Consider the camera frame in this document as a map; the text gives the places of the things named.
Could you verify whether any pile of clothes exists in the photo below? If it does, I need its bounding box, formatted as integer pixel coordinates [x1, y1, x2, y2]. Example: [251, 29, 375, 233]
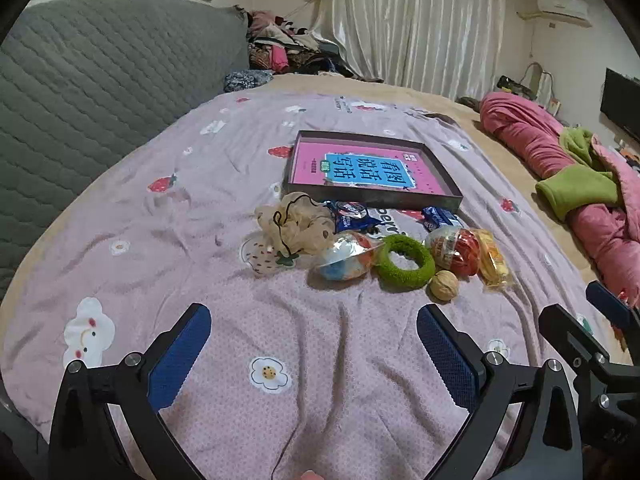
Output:
[245, 9, 386, 83]

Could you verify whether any walnut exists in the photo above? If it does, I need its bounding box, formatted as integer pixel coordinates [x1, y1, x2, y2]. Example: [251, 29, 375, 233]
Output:
[428, 270, 460, 303]

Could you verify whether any purple printed blanket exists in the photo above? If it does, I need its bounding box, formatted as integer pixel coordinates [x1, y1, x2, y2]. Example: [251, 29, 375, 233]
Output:
[0, 91, 621, 480]

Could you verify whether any yellow snack packet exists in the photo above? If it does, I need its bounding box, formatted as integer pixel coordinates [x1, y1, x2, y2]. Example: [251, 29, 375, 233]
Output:
[472, 228, 516, 291]

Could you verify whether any white curtain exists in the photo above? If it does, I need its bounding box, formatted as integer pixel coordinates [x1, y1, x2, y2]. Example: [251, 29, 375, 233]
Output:
[310, 0, 508, 103]

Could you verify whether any blue snack packet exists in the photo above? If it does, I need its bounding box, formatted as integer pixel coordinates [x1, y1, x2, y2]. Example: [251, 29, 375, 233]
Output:
[422, 206, 466, 233]
[325, 200, 381, 234]

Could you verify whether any pink book tray box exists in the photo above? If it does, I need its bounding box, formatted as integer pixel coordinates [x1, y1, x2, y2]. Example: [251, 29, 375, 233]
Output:
[282, 130, 465, 214]

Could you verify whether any green fleece blanket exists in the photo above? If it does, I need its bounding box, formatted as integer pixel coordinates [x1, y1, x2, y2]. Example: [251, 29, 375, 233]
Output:
[535, 127, 626, 222]

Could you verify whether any black television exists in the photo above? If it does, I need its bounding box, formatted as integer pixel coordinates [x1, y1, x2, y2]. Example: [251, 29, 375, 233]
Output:
[599, 67, 640, 143]

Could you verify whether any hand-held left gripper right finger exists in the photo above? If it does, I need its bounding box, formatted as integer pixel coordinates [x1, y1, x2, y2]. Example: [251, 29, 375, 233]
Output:
[416, 303, 585, 480]

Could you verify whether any grey quilted headboard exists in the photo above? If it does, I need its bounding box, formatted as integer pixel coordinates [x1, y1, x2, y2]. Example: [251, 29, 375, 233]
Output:
[0, 0, 251, 301]

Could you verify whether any blue patterned cloth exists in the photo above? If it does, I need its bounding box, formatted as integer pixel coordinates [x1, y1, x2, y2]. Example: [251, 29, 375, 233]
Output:
[222, 70, 275, 93]

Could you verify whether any toy egg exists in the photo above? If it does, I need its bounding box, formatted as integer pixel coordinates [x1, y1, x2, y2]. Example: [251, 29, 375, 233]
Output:
[425, 226, 482, 277]
[315, 232, 386, 282]

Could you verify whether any pink quilt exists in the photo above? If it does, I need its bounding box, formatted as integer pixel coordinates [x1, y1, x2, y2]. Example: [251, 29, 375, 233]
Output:
[480, 91, 640, 308]

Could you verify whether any white air conditioner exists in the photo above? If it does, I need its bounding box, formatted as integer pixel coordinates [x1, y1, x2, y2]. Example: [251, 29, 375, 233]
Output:
[536, 0, 593, 26]

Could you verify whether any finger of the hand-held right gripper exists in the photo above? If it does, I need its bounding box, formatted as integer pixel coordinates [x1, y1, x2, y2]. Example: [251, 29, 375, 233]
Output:
[586, 281, 640, 333]
[538, 304, 613, 381]

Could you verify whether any green fluffy hair tie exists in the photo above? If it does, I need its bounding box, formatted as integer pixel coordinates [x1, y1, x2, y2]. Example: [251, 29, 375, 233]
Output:
[375, 234, 436, 292]

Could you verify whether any arched table mirror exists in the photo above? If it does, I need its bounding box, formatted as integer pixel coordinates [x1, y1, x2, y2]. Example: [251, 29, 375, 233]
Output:
[520, 61, 556, 103]

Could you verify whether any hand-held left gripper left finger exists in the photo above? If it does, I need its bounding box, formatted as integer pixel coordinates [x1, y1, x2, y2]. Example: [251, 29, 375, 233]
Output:
[47, 303, 213, 480]

